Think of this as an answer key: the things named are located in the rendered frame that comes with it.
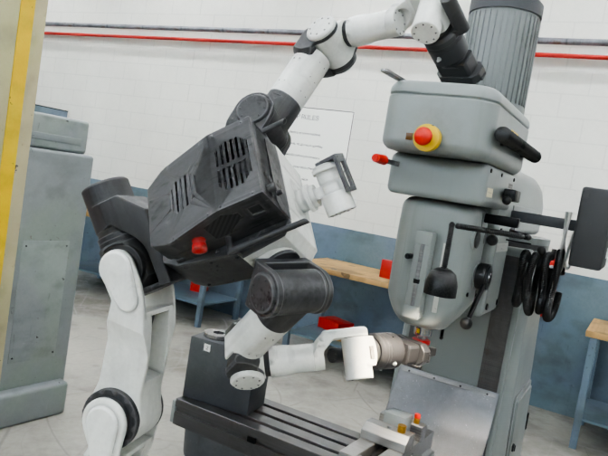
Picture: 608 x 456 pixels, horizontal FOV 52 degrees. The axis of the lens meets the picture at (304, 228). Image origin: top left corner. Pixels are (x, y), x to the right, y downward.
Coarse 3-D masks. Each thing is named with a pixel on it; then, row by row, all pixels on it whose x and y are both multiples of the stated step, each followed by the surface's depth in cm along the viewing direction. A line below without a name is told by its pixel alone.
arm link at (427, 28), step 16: (432, 0) 140; (448, 0) 136; (416, 16) 139; (432, 16) 137; (448, 16) 139; (464, 16) 140; (416, 32) 140; (432, 32) 138; (448, 32) 143; (464, 32) 142; (432, 48) 145; (448, 48) 144
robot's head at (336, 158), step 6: (330, 156) 134; (336, 156) 134; (342, 156) 136; (318, 162) 136; (324, 162) 135; (330, 162) 135; (336, 162) 134; (342, 162) 136; (318, 168) 135; (342, 168) 134; (348, 168) 136; (342, 174) 133; (348, 174) 135; (342, 180) 133; (348, 180) 136; (348, 186) 133; (354, 186) 135
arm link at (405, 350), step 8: (392, 336) 153; (400, 336) 161; (392, 344) 150; (400, 344) 152; (408, 344) 154; (416, 344) 156; (424, 344) 156; (400, 352) 151; (408, 352) 153; (416, 352) 155; (424, 352) 154; (392, 360) 150; (400, 360) 152; (408, 360) 153; (416, 360) 156; (424, 360) 155
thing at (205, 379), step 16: (192, 336) 187; (208, 336) 187; (224, 336) 188; (192, 352) 187; (208, 352) 185; (224, 352) 183; (192, 368) 187; (208, 368) 185; (224, 368) 183; (192, 384) 187; (208, 384) 185; (224, 384) 183; (208, 400) 185; (224, 400) 183; (240, 400) 182; (256, 400) 186
